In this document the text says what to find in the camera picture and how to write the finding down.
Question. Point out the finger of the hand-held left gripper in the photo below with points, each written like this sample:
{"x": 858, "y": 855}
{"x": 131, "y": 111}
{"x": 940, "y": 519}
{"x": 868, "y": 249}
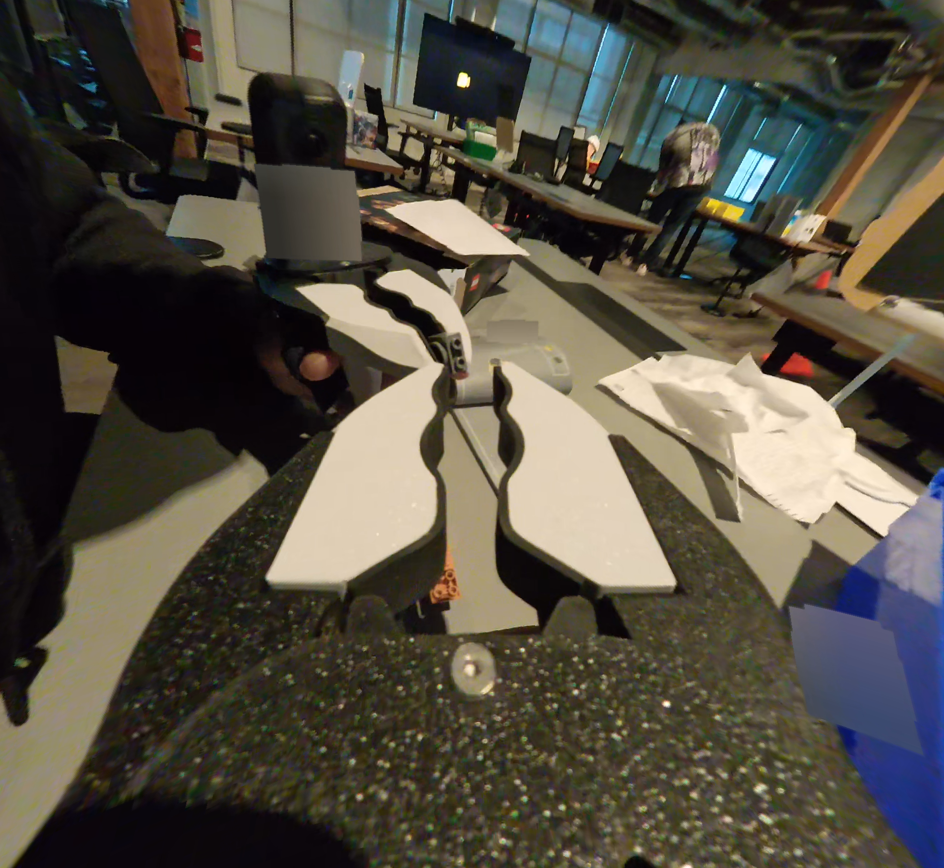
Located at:
{"x": 435, "y": 297}
{"x": 354, "y": 326}

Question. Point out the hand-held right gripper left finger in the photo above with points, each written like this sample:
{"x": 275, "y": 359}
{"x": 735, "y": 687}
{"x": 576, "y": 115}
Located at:
{"x": 369, "y": 499}

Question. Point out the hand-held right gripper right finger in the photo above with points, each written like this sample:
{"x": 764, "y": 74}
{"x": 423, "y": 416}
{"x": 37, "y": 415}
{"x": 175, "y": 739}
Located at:
{"x": 582, "y": 507}

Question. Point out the small dark grey toy brick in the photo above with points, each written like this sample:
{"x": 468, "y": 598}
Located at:
{"x": 453, "y": 352}

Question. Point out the blue plastic bin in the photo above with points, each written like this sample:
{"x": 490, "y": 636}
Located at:
{"x": 900, "y": 809}

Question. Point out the grey desk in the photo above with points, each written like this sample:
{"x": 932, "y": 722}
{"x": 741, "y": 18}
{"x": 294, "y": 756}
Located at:
{"x": 184, "y": 514}

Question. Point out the white bottle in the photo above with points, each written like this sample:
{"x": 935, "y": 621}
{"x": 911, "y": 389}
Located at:
{"x": 351, "y": 79}

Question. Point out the open cardboard toy box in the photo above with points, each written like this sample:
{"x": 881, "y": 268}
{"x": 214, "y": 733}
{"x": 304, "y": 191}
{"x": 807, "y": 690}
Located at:
{"x": 442, "y": 226}

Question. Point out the black office chair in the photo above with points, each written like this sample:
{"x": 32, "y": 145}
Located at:
{"x": 380, "y": 116}
{"x": 110, "y": 57}

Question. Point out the orange toy brick assembly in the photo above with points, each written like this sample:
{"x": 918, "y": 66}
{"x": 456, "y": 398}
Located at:
{"x": 445, "y": 588}

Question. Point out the green storage box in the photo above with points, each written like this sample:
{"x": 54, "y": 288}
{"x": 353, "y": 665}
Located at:
{"x": 479, "y": 144}

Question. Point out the long office table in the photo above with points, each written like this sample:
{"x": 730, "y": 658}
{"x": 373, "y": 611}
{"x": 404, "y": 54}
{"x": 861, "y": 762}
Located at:
{"x": 560, "y": 193}

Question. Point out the black oval puck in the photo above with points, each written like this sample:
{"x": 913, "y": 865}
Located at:
{"x": 195, "y": 249}

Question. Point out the crumpled white paper bags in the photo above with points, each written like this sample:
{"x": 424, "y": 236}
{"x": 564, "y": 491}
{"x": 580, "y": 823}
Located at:
{"x": 737, "y": 425}

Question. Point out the large black monitor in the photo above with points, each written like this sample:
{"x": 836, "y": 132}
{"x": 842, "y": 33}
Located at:
{"x": 487, "y": 49}

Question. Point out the orange traffic cone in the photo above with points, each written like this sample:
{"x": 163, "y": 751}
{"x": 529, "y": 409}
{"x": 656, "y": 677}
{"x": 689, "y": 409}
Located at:
{"x": 789, "y": 367}

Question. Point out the wood-edged office table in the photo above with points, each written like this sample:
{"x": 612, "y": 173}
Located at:
{"x": 848, "y": 326}

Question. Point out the person's black jacket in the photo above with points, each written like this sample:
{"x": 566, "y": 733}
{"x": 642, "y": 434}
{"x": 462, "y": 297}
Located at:
{"x": 22, "y": 588}

